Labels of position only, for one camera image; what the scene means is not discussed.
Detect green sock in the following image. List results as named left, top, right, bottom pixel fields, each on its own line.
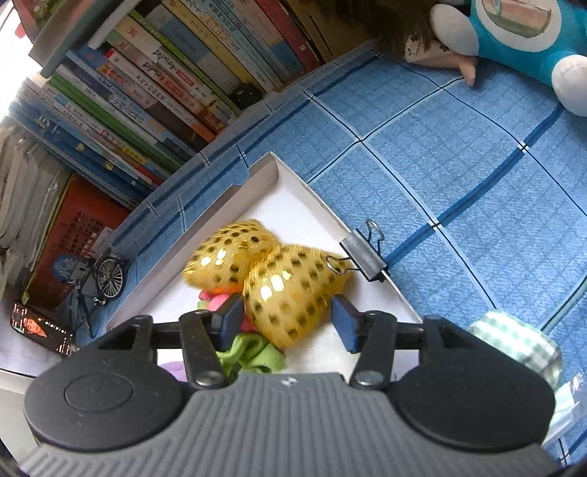
left=215, top=332, right=288, bottom=379

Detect red plastic crate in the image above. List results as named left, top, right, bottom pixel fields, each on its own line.
left=22, top=173, right=131, bottom=313

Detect miniature black bicycle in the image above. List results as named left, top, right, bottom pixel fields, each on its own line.
left=73, top=254, right=128, bottom=339

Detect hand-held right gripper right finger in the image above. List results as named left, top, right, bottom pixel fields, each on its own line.
left=331, top=295, right=480, bottom=390

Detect white shallow cardboard box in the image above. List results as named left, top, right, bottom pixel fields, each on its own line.
left=105, top=152, right=425, bottom=383

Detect stack of flat books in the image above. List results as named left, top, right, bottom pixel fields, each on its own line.
left=0, top=131, right=72, bottom=280

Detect brown haired doll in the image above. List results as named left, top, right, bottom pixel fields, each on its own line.
left=316, top=0, right=478, bottom=88

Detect blue cat plush toy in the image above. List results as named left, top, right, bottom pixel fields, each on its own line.
left=429, top=0, right=587, bottom=118

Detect green checked scrunchie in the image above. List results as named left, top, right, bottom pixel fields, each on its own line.
left=464, top=310, right=564, bottom=392

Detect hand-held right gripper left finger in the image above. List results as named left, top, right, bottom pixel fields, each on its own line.
left=97, top=292, right=245, bottom=390

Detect row of upright books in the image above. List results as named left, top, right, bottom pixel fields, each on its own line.
left=9, top=0, right=381, bottom=211

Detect black smartphone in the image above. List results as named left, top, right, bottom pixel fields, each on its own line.
left=10, top=301, right=77, bottom=357

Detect pale blue cloth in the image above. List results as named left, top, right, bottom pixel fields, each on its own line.
left=545, top=384, right=580, bottom=445

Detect black binder clip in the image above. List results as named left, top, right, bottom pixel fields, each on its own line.
left=325, top=219, right=391, bottom=283

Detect blue checked tablecloth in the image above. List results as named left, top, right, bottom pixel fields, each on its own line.
left=69, top=46, right=587, bottom=469

